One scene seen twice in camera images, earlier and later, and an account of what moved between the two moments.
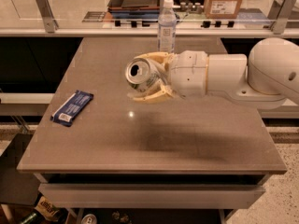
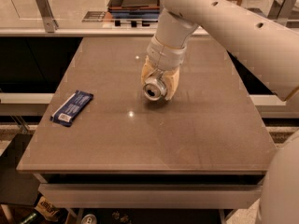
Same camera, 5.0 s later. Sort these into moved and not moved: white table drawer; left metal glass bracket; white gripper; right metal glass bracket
Moved: white gripper
Not moved: white table drawer; right metal glass bracket; left metal glass bracket
